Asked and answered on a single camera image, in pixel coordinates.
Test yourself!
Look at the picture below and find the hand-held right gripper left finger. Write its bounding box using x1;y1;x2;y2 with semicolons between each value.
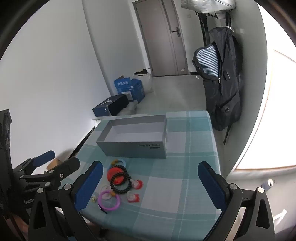
28;160;104;241

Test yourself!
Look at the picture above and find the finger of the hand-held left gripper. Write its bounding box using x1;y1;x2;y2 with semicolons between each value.
13;150;56;177
20;157;81;190

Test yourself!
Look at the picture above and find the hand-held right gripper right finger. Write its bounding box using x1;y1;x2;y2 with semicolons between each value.
198;161;275;241

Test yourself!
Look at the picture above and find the clear white bracelet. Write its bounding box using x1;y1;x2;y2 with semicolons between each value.
100;184;115;200

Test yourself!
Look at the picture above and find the purple bracelet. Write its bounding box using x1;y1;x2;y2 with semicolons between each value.
97;189;121;214

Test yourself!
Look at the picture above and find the black spiral hair tie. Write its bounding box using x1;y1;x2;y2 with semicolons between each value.
110;173;132;194

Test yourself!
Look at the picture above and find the light blue bracelet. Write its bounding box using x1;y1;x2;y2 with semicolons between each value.
110;158;127;168

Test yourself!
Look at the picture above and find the grey cardboard box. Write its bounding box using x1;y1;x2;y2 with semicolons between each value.
96;114;168;159

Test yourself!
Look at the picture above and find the brown cardboard piece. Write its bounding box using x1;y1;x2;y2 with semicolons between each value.
46;158;63;171

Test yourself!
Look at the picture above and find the teal plaid tablecloth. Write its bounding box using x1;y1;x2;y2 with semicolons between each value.
76;111;223;241

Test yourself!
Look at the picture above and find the white blue bottle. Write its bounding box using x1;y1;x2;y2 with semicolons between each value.
261;178;274;192

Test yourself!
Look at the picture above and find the dark blue shoebox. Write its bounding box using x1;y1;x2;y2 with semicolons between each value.
92;94;129;117

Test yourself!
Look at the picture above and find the white plastic packaging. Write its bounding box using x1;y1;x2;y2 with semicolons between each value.
118;102;139;115

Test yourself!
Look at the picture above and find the dark backpack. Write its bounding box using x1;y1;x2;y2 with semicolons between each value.
192;27;245;145

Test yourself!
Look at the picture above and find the blue cardboard carton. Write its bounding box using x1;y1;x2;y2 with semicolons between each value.
113;75;145;103

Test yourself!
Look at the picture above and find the white plastic bag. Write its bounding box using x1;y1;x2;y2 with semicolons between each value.
132;72;153;94

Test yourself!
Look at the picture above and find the grey door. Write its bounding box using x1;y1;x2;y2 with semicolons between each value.
133;0;189;77

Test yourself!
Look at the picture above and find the black coat stand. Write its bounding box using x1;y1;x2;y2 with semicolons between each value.
195;10;234;47

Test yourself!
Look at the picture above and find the grey hanging coat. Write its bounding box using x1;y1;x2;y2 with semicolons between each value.
180;0;236;12

